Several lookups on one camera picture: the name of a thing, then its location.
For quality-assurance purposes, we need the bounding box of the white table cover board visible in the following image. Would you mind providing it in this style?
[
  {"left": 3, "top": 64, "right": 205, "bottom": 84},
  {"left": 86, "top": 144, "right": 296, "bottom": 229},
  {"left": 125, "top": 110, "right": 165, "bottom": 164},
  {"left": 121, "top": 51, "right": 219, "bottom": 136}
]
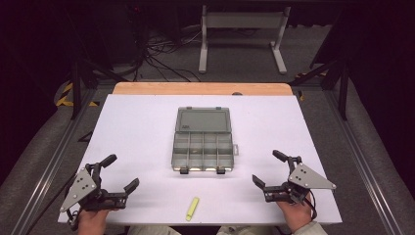
[{"left": 57, "top": 94, "right": 344, "bottom": 226}]

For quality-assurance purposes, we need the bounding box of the white metal stand frame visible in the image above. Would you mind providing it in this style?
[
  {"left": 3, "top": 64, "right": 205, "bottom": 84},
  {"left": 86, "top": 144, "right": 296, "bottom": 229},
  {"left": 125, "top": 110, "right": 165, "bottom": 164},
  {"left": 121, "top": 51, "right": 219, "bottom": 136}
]
[{"left": 198, "top": 4, "right": 292, "bottom": 75}]

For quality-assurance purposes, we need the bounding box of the person's left hand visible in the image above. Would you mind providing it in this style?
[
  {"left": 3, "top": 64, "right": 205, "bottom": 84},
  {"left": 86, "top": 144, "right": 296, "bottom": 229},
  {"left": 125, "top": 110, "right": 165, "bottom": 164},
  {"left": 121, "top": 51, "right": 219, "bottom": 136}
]
[{"left": 76, "top": 209, "right": 111, "bottom": 235}]

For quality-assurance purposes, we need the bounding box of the person's right hand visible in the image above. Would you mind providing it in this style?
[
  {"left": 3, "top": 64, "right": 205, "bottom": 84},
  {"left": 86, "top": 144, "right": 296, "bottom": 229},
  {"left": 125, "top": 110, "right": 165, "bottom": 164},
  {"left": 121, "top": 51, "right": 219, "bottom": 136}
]
[{"left": 275, "top": 193, "right": 313, "bottom": 234}]

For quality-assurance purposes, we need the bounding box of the yellow black hazard tape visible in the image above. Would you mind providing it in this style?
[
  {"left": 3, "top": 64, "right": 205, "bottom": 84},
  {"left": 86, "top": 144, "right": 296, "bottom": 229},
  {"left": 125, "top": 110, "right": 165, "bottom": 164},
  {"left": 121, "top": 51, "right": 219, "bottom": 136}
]
[{"left": 55, "top": 81, "right": 100, "bottom": 108}]

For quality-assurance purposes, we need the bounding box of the clear grey plastic organizer box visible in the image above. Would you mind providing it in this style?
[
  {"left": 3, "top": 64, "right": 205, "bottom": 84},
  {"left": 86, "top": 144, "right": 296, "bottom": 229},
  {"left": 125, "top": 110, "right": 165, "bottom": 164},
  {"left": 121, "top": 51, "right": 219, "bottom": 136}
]
[{"left": 170, "top": 106, "right": 240, "bottom": 175}]

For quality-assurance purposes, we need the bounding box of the aluminium floor rail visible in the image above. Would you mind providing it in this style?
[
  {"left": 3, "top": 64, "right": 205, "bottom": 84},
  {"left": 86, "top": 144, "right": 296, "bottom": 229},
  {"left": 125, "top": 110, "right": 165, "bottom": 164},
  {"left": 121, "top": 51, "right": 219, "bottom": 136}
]
[
  {"left": 322, "top": 89, "right": 405, "bottom": 235},
  {"left": 9, "top": 89, "right": 99, "bottom": 235}
]

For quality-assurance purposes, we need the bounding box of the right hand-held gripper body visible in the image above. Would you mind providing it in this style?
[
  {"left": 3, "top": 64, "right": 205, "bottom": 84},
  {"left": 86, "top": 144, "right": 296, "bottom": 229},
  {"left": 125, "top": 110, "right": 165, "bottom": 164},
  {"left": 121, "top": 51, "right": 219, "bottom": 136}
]
[{"left": 263, "top": 155, "right": 338, "bottom": 206}]

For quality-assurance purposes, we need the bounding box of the black metal stand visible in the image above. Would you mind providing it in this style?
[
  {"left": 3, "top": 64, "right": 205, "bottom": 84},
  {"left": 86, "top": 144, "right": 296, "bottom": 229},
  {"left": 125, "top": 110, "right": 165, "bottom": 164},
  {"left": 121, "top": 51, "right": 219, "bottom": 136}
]
[
  {"left": 63, "top": 9, "right": 130, "bottom": 120},
  {"left": 288, "top": 9, "right": 351, "bottom": 121}
]

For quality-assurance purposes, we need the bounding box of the bundle of black floor cables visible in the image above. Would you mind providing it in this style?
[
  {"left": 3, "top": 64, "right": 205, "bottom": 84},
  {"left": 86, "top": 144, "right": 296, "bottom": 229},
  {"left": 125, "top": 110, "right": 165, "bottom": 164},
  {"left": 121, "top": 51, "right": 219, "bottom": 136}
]
[{"left": 131, "top": 27, "right": 204, "bottom": 83}]

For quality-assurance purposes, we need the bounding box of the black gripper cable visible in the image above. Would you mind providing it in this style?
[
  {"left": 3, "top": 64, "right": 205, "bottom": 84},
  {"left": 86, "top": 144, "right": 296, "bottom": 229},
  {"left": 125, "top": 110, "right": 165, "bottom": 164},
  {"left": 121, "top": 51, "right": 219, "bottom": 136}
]
[
  {"left": 303, "top": 189, "right": 318, "bottom": 221},
  {"left": 66, "top": 209, "right": 80, "bottom": 231}
]

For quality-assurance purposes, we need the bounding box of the yellow highlighter pen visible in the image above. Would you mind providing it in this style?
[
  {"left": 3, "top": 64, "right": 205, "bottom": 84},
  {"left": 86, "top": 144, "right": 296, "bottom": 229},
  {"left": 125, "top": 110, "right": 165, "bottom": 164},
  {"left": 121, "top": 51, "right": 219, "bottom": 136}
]
[{"left": 185, "top": 196, "right": 201, "bottom": 222}]

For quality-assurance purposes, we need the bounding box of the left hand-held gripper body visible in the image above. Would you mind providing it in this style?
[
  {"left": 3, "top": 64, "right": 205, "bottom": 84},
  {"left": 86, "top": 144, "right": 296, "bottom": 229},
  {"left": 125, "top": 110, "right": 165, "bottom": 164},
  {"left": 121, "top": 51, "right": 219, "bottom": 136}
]
[{"left": 59, "top": 163, "right": 128, "bottom": 213}]

